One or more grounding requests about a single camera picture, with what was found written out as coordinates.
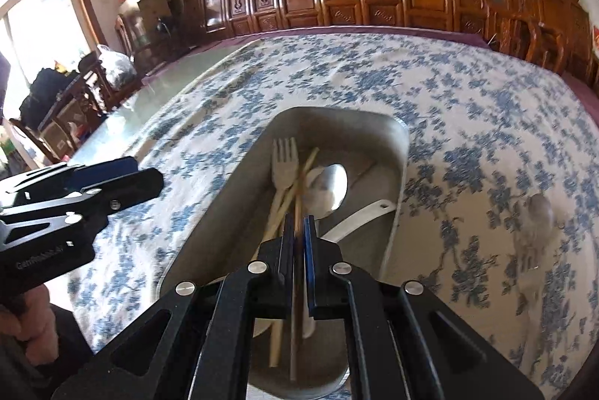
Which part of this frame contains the purple seat cushion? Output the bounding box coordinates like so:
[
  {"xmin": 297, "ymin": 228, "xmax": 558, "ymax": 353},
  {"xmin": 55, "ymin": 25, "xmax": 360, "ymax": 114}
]
[{"xmin": 560, "ymin": 71, "xmax": 599, "ymax": 113}]

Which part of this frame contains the person's left hand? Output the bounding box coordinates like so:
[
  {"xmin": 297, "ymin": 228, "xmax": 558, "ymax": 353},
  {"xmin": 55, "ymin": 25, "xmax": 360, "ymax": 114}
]
[{"xmin": 0, "ymin": 285, "xmax": 61, "ymax": 364}]

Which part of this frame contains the small white spoon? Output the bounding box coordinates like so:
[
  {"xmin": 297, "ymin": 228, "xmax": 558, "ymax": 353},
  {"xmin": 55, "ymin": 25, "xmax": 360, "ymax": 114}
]
[{"xmin": 302, "ymin": 167, "xmax": 331, "ymax": 339}]

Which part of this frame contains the wooden framed window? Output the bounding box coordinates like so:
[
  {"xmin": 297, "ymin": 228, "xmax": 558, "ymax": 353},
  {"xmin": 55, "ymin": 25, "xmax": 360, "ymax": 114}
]
[{"xmin": 0, "ymin": 0, "xmax": 107, "ymax": 120}]

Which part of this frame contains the blue floral tablecloth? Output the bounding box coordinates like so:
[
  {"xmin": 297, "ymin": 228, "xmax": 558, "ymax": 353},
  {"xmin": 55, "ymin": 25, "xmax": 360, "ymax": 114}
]
[{"xmin": 66, "ymin": 33, "xmax": 599, "ymax": 400}]

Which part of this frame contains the clear plastic bag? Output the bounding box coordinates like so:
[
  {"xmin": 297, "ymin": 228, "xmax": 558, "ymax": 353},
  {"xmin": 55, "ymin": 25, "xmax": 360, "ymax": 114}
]
[{"xmin": 95, "ymin": 45, "xmax": 142, "ymax": 91}]

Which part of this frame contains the white plastic fork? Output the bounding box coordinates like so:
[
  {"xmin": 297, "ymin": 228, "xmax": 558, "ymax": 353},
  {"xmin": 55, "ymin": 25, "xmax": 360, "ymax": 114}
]
[{"xmin": 261, "ymin": 138, "xmax": 300, "ymax": 242}]

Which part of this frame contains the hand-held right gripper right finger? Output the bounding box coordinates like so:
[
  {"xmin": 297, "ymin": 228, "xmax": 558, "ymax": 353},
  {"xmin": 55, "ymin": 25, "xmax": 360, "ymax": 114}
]
[{"xmin": 302, "ymin": 215, "xmax": 546, "ymax": 400}]

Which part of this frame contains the metal spoon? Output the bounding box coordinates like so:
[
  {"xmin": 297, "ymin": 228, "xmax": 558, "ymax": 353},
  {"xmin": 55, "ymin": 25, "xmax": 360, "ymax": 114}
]
[{"xmin": 322, "ymin": 164, "xmax": 349, "ymax": 216}]

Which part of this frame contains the dark wooden dining chair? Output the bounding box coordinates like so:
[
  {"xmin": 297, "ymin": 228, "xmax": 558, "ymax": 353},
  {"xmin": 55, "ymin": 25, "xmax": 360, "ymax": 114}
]
[{"xmin": 8, "ymin": 65, "xmax": 141, "ymax": 164}]

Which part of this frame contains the dark brown chopstick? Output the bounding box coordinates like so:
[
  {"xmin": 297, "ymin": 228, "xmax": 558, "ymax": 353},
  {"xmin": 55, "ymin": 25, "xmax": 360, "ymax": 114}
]
[{"xmin": 289, "ymin": 175, "xmax": 305, "ymax": 382}]

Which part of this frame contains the carved wooden armchair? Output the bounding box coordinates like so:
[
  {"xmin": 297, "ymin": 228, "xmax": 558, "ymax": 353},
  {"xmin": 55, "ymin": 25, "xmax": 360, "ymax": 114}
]
[{"xmin": 487, "ymin": 0, "xmax": 599, "ymax": 88}]

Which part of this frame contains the black bag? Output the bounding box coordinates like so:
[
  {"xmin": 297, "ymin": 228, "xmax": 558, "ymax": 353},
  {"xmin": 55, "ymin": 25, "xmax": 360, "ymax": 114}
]
[{"xmin": 19, "ymin": 67, "xmax": 81, "ymax": 126}]

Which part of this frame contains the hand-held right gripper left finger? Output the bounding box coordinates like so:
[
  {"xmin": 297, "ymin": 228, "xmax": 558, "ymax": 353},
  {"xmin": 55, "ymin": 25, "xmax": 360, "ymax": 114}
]
[{"xmin": 51, "ymin": 217, "xmax": 298, "ymax": 400}]

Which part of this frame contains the large white plastic spoon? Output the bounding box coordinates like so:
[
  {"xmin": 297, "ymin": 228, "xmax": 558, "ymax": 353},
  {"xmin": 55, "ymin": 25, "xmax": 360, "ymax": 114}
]
[{"xmin": 253, "ymin": 199, "xmax": 398, "ymax": 338}]

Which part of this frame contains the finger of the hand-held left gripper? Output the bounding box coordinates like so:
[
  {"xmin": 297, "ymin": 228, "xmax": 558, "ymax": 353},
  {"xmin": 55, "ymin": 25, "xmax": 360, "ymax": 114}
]
[
  {"xmin": 0, "ymin": 157, "xmax": 140, "ymax": 207},
  {"xmin": 0, "ymin": 168, "xmax": 166, "ymax": 242}
]

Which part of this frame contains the silver metal tray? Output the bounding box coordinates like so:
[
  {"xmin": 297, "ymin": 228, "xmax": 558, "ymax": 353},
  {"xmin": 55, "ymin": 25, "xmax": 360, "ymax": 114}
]
[{"xmin": 156, "ymin": 106, "xmax": 411, "ymax": 399}]

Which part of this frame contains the light wooden chopstick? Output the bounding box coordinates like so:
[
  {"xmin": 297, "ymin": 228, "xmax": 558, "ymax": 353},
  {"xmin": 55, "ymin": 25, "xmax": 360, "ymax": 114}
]
[
  {"xmin": 268, "ymin": 146, "xmax": 321, "ymax": 369},
  {"xmin": 275, "ymin": 150, "xmax": 315, "ymax": 238}
]

